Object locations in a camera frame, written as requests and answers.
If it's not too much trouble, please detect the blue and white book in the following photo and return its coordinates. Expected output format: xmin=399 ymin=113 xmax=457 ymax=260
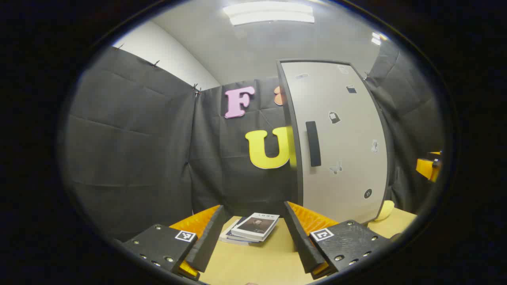
xmin=219 ymin=217 xmax=254 ymax=245

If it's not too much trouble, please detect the black door handle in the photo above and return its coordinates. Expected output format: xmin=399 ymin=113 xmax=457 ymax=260
xmin=305 ymin=121 xmax=322 ymax=167

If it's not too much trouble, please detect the white book with portrait cover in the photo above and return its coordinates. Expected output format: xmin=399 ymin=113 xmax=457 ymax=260
xmin=231 ymin=213 xmax=280 ymax=242

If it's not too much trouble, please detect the dark grey cabinet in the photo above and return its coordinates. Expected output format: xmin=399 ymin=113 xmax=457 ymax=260
xmin=276 ymin=59 xmax=395 ymax=225

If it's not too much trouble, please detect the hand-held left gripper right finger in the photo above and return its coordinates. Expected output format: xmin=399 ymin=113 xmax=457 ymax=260
xmin=283 ymin=201 xmax=393 ymax=280

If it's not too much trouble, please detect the pale yellow rounded object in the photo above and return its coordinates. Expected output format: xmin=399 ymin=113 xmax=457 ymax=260
xmin=374 ymin=200 xmax=396 ymax=222

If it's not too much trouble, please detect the black backdrop cloth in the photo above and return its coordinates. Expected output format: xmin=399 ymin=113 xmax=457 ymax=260
xmin=63 ymin=38 xmax=446 ymax=242

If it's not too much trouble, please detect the light grey cabinet door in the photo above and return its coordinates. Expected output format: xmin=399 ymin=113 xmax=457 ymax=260
xmin=280 ymin=61 xmax=389 ymax=224

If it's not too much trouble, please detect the large ceiling light panel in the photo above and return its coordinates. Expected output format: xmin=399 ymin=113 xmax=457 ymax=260
xmin=223 ymin=1 xmax=316 ymax=27

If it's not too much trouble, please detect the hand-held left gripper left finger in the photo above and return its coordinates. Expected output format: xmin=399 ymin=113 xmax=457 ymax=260
xmin=122 ymin=205 xmax=227 ymax=281

